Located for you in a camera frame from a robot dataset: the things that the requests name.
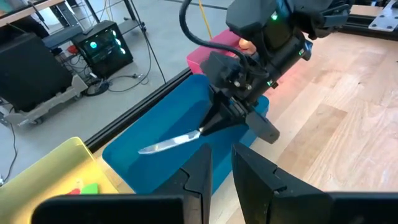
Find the red plastic bin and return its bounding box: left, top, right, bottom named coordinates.
left=186, top=28, right=259, bottom=76

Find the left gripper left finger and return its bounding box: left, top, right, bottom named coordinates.
left=152, top=143, right=213, bottom=224

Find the black computer tower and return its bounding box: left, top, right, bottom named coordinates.
left=72, top=19, right=134, bottom=79

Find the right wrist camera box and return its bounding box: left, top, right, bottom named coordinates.
left=200, top=50, right=250, bottom=91

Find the blue plastic bin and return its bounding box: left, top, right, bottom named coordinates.
left=101, top=73, right=270, bottom=195

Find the yellow plastic bin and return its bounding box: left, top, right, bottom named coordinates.
left=0, top=136, right=121, bottom=224

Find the large black cabinet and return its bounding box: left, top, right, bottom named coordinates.
left=0, top=32, right=75, bottom=113

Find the silver metal bracket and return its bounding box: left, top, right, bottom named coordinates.
left=368, top=0, right=398, bottom=32

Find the black camera cable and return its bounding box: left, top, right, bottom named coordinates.
left=178, top=0, right=250, bottom=73

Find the green silicone spatula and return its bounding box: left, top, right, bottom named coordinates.
left=81, top=182, right=100, bottom=195

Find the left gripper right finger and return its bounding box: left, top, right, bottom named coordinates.
left=231, top=143, right=331, bottom=224

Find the grey wheeled base foot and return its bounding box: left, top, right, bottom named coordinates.
left=4, top=74, right=90, bottom=127

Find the yellow hanging cable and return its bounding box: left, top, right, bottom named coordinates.
left=198, top=0, right=214, bottom=40

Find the black metal stand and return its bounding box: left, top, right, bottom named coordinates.
left=81, top=0, right=147, bottom=34

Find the cream-handled table knife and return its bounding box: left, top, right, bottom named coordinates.
left=137, top=128, right=205, bottom=156

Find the wooden desk top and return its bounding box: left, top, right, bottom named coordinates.
left=0, top=0, right=65, bottom=28

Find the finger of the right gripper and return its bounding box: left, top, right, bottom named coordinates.
left=200, top=102, right=229, bottom=131
left=201, top=110, right=247, bottom=136

